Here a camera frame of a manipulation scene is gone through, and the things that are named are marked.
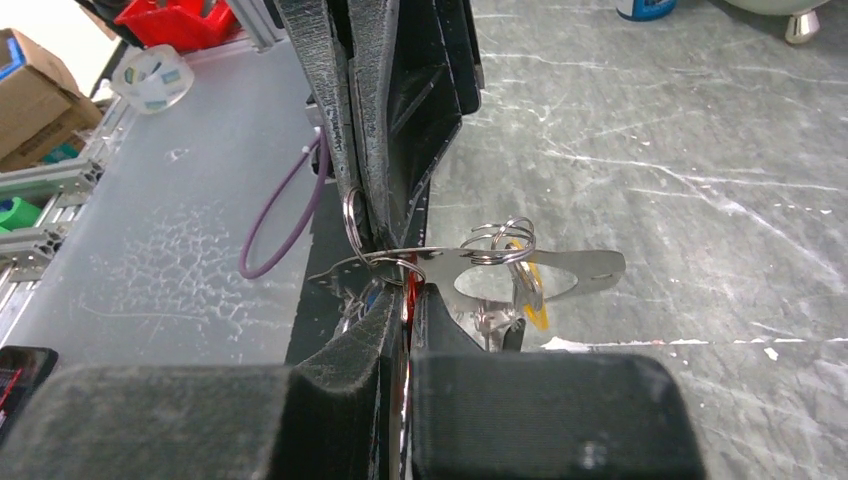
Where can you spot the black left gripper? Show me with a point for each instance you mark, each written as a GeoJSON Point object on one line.
{"type": "Point", "coordinates": [407, 105]}

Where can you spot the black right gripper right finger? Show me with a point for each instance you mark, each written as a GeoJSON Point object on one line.
{"type": "Point", "coordinates": [542, 415]}

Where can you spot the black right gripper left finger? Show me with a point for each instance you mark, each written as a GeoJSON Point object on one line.
{"type": "Point", "coordinates": [335, 415]}

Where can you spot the black key fob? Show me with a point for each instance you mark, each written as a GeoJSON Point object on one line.
{"type": "Point", "coordinates": [513, 336]}

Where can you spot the blue key tag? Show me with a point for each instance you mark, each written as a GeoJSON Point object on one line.
{"type": "Point", "coordinates": [367, 299]}

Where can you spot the red key tag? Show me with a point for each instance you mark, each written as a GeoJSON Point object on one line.
{"type": "Point", "coordinates": [415, 278]}

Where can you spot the red plastic bin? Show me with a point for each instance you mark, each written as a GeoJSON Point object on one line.
{"type": "Point", "coordinates": [182, 24]}

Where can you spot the clear tape roll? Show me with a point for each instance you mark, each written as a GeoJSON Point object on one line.
{"type": "Point", "coordinates": [152, 80]}

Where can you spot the small blue white jar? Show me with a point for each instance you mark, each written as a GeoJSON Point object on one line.
{"type": "Point", "coordinates": [644, 10]}

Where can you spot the cardboard box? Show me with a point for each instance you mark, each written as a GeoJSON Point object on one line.
{"type": "Point", "coordinates": [44, 115]}

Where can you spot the green plastic object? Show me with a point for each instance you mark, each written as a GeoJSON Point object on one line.
{"type": "Point", "coordinates": [17, 213]}

